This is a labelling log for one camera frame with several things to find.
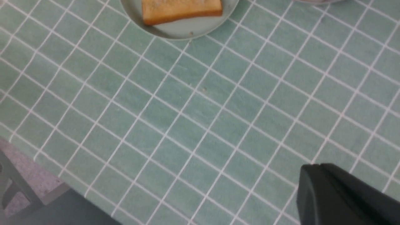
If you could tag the green empty plate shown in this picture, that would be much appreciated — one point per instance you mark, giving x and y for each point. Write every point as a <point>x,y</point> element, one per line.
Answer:
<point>184,29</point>

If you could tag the toast slice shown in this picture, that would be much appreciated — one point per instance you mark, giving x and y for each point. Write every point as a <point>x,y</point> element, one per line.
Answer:
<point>155,12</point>

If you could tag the grey egg plate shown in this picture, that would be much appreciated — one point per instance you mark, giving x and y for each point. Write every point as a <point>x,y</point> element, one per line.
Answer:
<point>318,2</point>

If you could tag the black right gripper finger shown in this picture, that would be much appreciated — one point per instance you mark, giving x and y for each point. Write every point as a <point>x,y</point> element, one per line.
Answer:
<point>329,195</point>

